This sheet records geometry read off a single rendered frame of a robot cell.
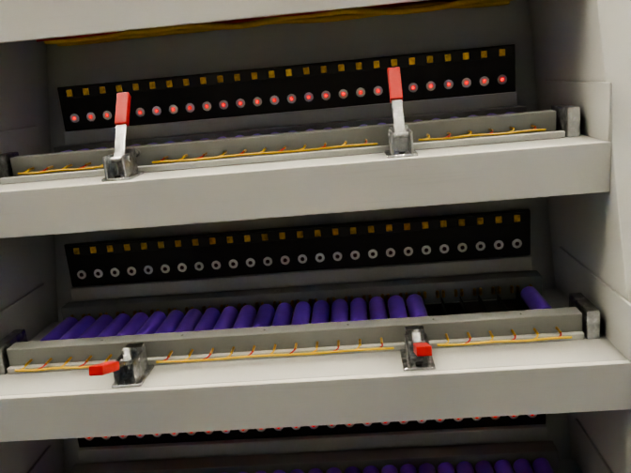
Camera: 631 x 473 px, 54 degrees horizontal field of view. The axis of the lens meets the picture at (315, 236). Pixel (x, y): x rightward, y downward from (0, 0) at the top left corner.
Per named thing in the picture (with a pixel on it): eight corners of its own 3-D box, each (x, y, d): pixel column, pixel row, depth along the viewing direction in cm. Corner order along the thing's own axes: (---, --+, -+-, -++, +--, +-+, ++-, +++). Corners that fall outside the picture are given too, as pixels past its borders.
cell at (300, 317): (312, 315, 69) (308, 340, 63) (295, 316, 69) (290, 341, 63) (310, 300, 69) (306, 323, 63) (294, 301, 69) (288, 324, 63)
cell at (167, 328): (185, 324, 70) (169, 348, 64) (170, 325, 70) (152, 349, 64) (183, 309, 70) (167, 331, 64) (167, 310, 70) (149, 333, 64)
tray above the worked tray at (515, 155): (609, 191, 55) (614, 29, 52) (-41, 241, 60) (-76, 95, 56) (541, 161, 75) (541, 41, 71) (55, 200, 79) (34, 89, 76)
